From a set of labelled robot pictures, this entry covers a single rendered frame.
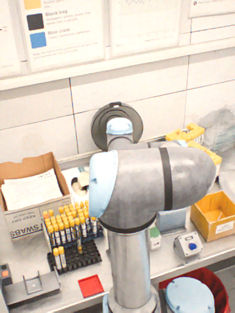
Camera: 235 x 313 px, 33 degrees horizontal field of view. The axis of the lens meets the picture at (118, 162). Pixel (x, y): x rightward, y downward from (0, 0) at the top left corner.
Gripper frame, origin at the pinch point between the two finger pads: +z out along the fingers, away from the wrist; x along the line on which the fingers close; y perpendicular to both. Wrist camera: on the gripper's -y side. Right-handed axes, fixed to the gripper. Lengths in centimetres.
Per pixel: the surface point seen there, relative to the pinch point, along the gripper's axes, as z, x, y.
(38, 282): 8.9, 11.3, -30.7
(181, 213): 4.0, -16.8, 14.9
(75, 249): 10.7, 9.8, -12.9
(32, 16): -55, 44, 20
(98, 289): 12.6, -5.0, -21.5
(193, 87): -14, 4, 73
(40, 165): 2.9, 44.1, 11.0
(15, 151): -2, 55, 9
